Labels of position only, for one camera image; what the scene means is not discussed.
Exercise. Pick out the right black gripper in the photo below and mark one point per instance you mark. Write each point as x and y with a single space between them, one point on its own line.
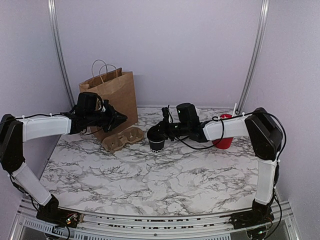
158 127

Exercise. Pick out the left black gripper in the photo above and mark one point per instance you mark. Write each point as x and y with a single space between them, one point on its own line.
114 120

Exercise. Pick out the black plastic cup lid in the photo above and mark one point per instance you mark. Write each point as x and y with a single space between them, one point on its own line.
156 139

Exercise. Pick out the black paper coffee cup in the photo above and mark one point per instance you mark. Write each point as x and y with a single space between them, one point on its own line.
156 148

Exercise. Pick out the cardboard cup carrier tray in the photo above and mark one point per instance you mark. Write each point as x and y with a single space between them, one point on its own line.
117 141

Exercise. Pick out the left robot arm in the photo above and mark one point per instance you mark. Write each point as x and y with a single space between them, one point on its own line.
15 131

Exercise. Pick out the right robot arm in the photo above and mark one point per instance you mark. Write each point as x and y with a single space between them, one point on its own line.
267 139

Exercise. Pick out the brown paper bag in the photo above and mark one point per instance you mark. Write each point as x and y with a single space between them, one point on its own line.
118 87

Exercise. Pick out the red cylindrical holder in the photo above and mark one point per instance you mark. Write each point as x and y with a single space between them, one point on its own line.
224 143

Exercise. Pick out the white straw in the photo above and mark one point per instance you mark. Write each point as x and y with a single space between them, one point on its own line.
234 113

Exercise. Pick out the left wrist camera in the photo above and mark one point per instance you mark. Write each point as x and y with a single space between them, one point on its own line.
89 103

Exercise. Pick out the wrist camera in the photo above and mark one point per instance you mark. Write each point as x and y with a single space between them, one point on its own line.
187 114
89 103

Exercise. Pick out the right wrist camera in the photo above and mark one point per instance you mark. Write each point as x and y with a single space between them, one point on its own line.
187 114

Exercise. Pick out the left aluminium frame post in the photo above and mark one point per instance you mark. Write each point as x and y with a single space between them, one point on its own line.
59 50

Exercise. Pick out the aluminium frame post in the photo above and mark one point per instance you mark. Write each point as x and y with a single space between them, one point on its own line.
257 47
59 50

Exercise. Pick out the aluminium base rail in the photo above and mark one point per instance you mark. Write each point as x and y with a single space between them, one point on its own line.
103 226

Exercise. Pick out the right aluminium frame post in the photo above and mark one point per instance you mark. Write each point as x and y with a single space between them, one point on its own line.
257 47

